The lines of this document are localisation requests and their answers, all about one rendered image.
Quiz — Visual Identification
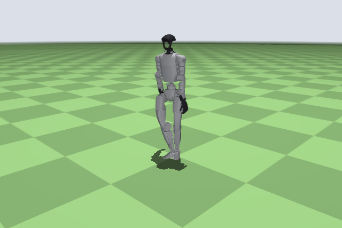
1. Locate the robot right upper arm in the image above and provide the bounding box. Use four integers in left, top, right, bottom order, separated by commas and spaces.
155, 55, 162, 78

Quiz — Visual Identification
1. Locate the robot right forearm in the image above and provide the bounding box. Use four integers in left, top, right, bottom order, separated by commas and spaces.
156, 77, 164, 91

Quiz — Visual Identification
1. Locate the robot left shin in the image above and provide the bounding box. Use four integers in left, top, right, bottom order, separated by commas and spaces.
174, 128, 181, 152

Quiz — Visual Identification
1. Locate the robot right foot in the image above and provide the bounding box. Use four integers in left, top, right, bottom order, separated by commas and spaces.
162, 152, 174, 159

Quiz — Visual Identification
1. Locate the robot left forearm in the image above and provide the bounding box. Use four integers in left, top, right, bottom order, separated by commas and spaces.
178, 75, 185, 99

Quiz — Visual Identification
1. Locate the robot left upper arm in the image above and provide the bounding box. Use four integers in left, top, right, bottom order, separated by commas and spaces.
176, 54, 186, 81

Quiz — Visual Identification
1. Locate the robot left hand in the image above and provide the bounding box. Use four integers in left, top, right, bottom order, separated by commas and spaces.
180, 95, 188, 114

